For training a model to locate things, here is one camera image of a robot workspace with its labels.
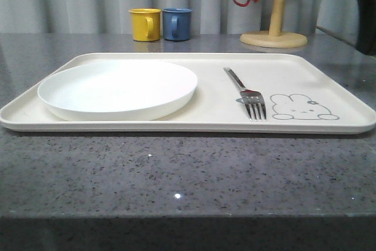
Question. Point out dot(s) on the cream rabbit serving tray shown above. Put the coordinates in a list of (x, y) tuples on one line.
[(298, 98)]

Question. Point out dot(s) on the yellow enamel mug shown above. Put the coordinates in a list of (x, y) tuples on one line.
[(145, 24)]

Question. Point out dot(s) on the stainless steel fork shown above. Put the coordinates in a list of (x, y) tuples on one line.
[(252, 100)]

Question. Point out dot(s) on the wooden mug tree stand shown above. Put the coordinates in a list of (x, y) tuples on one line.
[(275, 37)]

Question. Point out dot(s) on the white round plate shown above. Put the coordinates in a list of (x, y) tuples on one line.
[(118, 90)]

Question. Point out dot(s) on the blue enamel mug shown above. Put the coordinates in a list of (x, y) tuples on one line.
[(176, 24)]

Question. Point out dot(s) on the grey pleated curtain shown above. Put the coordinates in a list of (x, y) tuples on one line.
[(209, 16)]

